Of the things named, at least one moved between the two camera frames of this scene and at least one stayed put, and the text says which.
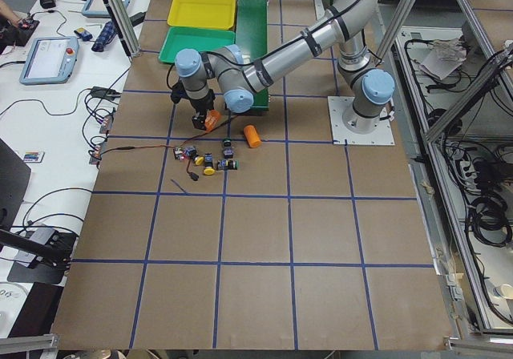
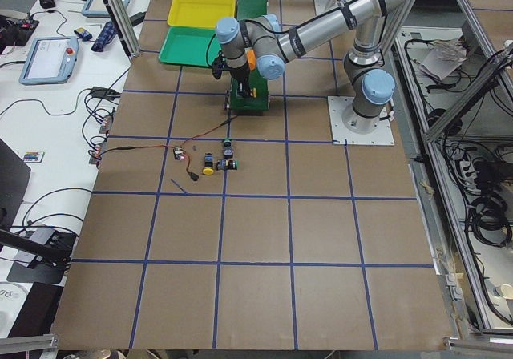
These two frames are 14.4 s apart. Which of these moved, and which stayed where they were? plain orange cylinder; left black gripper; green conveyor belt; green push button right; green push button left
Moved: plain orange cylinder; left black gripper
Stayed: green push button right; green push button left; green conveyor belt
